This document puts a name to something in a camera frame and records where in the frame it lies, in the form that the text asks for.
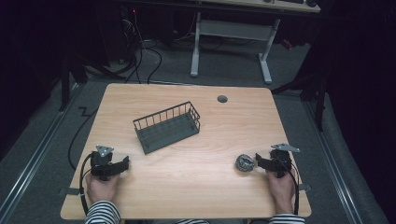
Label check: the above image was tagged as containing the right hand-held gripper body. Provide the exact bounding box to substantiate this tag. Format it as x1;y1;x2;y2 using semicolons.
269;143;302;179

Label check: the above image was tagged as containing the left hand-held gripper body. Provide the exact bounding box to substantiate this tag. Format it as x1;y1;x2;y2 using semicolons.
90;145;121;182

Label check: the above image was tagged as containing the steel wool scouring ball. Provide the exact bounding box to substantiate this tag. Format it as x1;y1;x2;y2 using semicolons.
234;153;256;173

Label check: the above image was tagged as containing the person's left hand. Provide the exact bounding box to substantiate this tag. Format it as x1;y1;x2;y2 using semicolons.
85;172;121;203

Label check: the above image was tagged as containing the person's right hand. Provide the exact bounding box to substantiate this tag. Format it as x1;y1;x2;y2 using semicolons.
265;168;296;215

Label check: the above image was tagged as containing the black metal stand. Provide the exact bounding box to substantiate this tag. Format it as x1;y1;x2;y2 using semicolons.
58;50;90;112
270;69;329;133

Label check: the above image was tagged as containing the person's striped shirt torso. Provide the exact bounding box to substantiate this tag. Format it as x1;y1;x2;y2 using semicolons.
173;218;213;224

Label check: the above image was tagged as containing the white-framed wooden desk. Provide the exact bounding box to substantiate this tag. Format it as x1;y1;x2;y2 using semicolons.
174;0;322;85

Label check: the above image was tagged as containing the left hand-held gripper black cable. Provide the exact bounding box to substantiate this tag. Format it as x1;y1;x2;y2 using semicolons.
78;152;94;217

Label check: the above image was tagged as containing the hand-held gripper black cable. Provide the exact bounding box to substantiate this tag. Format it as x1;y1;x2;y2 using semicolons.
78;152;94;217
276;157;302;217

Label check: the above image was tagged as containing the right hand-held gripper black cable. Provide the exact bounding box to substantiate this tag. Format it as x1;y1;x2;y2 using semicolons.
276;157;302;217

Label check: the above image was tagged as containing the black floor cable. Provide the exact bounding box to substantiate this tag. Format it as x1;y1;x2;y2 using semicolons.
67;106;98;171

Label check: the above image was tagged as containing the dark grey wire basket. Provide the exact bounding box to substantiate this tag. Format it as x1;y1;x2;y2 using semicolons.
133;101;202;156

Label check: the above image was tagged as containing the aluminium floor rail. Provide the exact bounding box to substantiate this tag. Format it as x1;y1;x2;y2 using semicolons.
0;81;82;224
303;100;365;224

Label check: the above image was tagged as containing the bundle of black floor cables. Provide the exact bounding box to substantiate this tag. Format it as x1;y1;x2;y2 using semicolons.
120;18;163;85

